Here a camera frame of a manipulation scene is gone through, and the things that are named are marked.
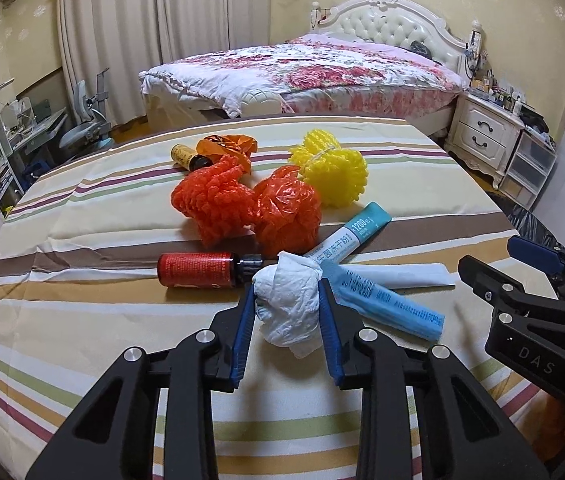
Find group of small bottles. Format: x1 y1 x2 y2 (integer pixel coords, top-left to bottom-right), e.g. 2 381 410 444
465 20 528 111

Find bed with floral quilt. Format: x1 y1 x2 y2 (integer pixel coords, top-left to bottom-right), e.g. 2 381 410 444
140 0 470 136

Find teal and white stick packet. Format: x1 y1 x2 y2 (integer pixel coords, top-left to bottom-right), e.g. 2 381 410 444
305 201 393 267

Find small yellow bottle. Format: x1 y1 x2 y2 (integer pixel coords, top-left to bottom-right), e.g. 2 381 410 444
171 144 213 172

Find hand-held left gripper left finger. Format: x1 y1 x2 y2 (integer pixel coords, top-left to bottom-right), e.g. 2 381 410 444
25 282 259 480

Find red bottle with black cap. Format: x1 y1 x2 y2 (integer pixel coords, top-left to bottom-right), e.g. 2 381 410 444
156 252 263 291

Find orange foil wrapper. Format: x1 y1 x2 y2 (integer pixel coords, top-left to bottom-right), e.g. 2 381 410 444
196 133 259 173

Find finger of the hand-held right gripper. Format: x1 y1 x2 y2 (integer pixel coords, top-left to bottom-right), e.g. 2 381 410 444
507 235 565 307
458 254 565 323

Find white tissue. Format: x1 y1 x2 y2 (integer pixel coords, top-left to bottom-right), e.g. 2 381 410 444
253 251 324 359

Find light blue packet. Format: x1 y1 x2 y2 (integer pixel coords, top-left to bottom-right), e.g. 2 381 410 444
319 260 447 343

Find clear plastic drawer unit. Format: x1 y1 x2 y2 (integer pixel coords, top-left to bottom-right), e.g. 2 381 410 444
505 127 558 208

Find red foam fruit net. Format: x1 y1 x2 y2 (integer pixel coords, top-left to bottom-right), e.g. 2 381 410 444
171 154 258 248

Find floral quilt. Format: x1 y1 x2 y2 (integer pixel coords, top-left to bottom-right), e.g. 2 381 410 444
138 40 468 118

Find trash bin with black bag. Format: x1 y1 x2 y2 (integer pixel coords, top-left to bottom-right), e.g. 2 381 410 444
495 195 565 252

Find black pouch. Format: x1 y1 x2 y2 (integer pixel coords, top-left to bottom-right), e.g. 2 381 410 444
519 106 549 134

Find white nightstand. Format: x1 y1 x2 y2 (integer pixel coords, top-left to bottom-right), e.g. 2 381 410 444
445 89 525 188

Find yellow foam fruit net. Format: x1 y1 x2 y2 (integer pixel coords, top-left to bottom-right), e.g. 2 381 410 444
288 129 368 209

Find orange plastic bag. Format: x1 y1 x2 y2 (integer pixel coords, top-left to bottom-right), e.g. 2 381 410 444
252 165 323 258

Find grey desk chair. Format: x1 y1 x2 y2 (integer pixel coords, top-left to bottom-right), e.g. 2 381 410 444
60 67 113 161

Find white curtains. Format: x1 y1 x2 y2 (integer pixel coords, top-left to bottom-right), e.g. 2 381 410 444
57 0 273 126

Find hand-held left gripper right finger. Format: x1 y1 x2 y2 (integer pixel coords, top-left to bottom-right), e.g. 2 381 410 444
318 277 550 480

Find striped tablecloth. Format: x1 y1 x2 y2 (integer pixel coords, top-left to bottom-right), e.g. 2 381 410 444
0 115 563 480

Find grey study desk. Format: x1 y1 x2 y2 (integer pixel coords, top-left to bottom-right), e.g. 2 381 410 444
0 100 70 181

